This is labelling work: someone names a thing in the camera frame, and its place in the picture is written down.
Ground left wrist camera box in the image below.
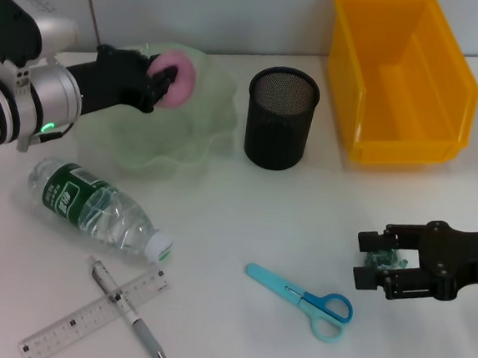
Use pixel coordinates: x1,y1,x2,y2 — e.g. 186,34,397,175
0,0,83,73

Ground green plastic wrapper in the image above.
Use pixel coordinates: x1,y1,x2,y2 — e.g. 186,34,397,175
362,245,416,273

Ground white grey ballpoint pen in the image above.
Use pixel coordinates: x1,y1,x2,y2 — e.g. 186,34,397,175
82,257,179,358

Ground yellow plastic bin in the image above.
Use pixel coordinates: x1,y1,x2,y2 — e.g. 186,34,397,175
318,0,478,176

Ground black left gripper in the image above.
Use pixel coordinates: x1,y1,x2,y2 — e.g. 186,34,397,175
62,41,182,124

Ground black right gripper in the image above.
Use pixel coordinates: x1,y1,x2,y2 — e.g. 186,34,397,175
350,213,478,309

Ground blue and teal scissors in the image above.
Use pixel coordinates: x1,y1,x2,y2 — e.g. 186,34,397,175
239,262,358,346

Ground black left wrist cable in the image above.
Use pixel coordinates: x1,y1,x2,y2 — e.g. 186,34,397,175
32,120,74,145

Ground pink peach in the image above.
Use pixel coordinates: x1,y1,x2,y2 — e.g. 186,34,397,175
144,51,199,111

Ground black mesh pen holder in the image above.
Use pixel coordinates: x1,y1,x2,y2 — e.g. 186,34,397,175
241,63,323,175

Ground clear plastic ruler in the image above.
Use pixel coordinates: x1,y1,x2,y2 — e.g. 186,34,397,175
18,256,174,358

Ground green glass fruit plate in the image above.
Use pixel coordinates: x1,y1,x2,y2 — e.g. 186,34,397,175
70,34,244,184

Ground clear green-label water bottle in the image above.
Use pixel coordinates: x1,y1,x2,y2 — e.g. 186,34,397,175
22,154,181,269

